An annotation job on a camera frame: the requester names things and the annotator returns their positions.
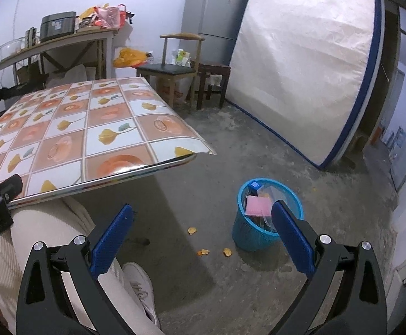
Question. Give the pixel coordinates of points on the wooden armchair black seat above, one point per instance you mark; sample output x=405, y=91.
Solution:
x=164, y=69

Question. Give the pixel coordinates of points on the dark wooden stool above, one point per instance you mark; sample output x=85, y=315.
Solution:
x=213, y=68

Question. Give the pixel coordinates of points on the white printed sack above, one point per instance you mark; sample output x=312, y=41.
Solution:
x=176, y=89

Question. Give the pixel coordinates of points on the white shoe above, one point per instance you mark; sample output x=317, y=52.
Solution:
x=138, y=286

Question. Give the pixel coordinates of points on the table with patterned cloth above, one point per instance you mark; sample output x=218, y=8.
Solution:
x=84, y=129

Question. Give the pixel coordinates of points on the pink sponge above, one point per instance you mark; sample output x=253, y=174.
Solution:
x=258, y=206

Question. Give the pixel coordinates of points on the grey refrigerator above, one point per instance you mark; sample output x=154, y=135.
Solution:
x=210, y=17

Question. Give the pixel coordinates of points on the blue plastic waste bin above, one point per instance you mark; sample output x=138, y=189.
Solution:
x=251, y=233

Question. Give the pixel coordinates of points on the green white carton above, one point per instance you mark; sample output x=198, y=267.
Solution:
x=182, y=57

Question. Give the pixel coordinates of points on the white plastic sack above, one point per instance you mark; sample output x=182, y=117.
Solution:
x=74, y=73

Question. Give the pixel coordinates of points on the small blue box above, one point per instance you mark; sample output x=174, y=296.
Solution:
x=255, y=187

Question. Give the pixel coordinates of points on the grey metal frame table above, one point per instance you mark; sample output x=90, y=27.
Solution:
x=66, y=40

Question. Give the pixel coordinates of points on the person's cream clothed leg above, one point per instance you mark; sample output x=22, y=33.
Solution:
x=49, y=223

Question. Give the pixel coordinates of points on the grey rice cooker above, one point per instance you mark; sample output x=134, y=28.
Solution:
x=58, y=26

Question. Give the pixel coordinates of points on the pink plastic bags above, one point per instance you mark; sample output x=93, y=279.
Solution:
x=112, y=15

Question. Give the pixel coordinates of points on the yellow plastic bag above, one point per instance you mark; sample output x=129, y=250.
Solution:
x=133, y=57

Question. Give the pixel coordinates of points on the glass bowl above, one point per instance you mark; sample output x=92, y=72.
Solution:
x=11, y=49

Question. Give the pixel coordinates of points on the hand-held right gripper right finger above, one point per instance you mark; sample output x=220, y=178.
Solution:
x=293, y=237

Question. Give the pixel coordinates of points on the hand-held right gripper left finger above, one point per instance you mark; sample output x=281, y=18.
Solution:
x=114, y=237

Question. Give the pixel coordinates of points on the white mattress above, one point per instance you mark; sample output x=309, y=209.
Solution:
x=304, y=59

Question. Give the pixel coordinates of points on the black cloth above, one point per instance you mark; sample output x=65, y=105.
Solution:
x=18, y=92

